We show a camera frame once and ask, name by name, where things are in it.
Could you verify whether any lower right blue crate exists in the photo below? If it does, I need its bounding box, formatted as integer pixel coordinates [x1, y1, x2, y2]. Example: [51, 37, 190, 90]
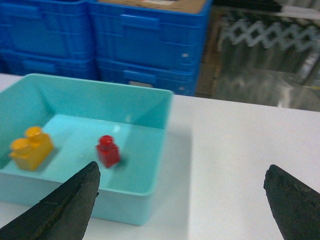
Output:
[96, 57, 199, 96]

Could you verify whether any yellow toy block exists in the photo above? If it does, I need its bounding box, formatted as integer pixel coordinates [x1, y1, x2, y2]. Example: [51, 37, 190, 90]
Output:
[9, 126, 55, 171]

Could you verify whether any blue crate with cardboard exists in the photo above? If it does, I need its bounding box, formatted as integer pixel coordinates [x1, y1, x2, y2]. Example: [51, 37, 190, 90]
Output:
[88, 0, 212, 71]

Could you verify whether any blue crate with bottle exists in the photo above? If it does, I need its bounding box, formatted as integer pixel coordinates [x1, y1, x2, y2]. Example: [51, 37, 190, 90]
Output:
[0, 0, 95, 60]

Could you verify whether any small red toy block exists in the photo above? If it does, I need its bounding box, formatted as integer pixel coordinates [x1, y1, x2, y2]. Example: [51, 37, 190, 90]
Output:
[96, 135, 121, 169]

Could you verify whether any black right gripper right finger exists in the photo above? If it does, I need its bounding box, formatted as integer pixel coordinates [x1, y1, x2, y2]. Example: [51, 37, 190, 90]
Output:
[263, 164, 320, 240]

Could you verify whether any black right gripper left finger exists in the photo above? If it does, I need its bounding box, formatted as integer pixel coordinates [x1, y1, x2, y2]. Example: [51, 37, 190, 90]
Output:
[0, 161, 101, 240]

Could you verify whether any lower middle blue crate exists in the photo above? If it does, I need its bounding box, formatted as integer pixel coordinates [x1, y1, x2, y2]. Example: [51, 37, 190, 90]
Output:
[0, 50, 99, 80]

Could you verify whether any light teal plastic tray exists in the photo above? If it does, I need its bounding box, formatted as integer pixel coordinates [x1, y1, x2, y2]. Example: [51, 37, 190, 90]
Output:
[0, 74, 173, 225]

